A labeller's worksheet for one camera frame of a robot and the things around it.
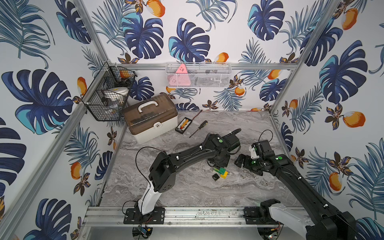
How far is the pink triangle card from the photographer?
2.96 ft

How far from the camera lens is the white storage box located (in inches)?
35.9

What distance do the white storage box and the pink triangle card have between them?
14 cm
